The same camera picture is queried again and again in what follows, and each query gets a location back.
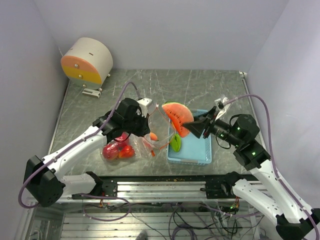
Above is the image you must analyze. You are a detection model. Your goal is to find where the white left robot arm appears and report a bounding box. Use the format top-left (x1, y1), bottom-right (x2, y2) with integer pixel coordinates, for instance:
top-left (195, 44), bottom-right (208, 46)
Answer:
top-left (23, 98), bottom-right (153, 208)

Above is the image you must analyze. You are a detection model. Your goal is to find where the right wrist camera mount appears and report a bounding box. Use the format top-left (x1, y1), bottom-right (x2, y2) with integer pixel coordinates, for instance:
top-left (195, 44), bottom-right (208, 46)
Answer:
top-left (214, 95), bottom-right (231, 120)

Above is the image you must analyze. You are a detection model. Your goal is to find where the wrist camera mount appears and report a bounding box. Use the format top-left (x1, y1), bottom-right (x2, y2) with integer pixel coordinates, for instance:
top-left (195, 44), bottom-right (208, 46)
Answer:
top-left (214, 95), bottom-right (231, 120)
top-left (137, 97), bottom-right (153, 115)

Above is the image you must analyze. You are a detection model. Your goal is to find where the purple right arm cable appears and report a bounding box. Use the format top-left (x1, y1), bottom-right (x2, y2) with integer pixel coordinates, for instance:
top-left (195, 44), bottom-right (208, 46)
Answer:
top-left (224, 94), bottom-right (320, 240)

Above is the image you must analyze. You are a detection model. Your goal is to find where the watermelon slice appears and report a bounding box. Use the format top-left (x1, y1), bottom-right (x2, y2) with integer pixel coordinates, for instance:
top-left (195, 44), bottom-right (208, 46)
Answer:
top-left (161, 102), bottom-right (194, 138)

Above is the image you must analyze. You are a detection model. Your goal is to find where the green fruit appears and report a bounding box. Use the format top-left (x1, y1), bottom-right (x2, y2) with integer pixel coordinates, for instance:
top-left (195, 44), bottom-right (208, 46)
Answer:
top-left (169, 133), bottom-right (182, 153)

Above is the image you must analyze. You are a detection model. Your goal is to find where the round beige drawer box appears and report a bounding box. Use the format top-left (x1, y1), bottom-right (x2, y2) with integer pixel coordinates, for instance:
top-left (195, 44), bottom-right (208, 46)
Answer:
top-left (60, 37), bottom-right (114, 90)

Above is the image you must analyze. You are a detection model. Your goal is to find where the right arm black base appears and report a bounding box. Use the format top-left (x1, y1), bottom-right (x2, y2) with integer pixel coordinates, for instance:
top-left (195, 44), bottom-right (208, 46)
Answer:
top-left (200, 171), bottom-right (245, 199)

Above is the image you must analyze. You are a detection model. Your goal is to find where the clear zip bag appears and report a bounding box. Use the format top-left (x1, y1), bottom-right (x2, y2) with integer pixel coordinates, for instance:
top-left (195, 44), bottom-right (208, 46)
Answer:
top-left (99, 133), bottom-right (141, 167)
top-left (133, 101), bottom-right (177, 157)

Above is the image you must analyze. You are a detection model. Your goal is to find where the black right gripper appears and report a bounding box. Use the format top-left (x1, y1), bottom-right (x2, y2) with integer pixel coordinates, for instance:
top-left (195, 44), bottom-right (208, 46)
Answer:
top-left (183, 106), bottom-right (242, 147)

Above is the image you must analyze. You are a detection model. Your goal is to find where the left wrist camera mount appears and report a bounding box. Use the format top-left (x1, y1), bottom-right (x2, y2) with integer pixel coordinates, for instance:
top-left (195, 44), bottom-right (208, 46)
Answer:
top-left (137, 97), bottom-right (153, 115)

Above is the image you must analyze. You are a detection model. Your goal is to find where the orange fruit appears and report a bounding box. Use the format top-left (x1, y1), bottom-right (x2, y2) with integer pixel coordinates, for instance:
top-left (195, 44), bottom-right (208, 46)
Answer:
top-left (149, 132), bottom-right (159, 141)

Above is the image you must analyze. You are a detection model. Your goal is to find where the red apple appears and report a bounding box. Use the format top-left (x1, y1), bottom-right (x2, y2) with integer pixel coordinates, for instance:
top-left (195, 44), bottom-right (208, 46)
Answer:
top-left (114, 132), bottom-right (130, 149)
top-left (102, 144), bottom-right (119, 161)
top-left (118, 145), bottom-right (135, 159)

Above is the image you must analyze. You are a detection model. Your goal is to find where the small white bracket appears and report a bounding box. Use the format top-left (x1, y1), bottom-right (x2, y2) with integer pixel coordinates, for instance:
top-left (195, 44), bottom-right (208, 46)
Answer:
top-left (82, 88), bottom-right (101, 99)

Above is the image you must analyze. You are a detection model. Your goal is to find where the blue plastic basket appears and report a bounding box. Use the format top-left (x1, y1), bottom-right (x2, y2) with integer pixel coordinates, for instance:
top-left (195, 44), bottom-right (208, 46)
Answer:
top-left (166, 108), bottom-right (212, 165)

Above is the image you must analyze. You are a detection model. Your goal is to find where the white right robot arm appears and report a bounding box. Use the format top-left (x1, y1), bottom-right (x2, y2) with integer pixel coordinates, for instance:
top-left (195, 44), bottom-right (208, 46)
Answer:
top-left (183, 107), bottom-right (320, 240)

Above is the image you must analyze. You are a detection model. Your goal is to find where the clear zip top bag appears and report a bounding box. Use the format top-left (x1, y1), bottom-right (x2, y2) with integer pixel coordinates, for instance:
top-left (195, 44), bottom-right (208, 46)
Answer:
top-left (133, 101), bottom-right (177, 157)

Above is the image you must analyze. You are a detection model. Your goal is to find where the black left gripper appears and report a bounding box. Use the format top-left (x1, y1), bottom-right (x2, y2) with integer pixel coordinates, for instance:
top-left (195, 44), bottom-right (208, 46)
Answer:
top-left (123, 109), bottom-right (151, 137)

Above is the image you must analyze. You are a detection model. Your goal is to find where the white corner clip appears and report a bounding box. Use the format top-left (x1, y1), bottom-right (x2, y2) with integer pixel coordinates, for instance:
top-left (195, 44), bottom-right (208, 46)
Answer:
top-left (239, 71), bottom-right (247, 79)

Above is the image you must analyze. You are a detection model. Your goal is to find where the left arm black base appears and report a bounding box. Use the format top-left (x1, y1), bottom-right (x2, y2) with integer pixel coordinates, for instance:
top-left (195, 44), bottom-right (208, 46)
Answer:
top-left (86, 171), bottom-right (118, 197)

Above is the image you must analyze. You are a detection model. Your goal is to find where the aluminium rail frame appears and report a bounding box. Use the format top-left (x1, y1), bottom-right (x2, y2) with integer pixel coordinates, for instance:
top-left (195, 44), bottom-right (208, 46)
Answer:
top-left (27, 181), bottom-right (291, 203)

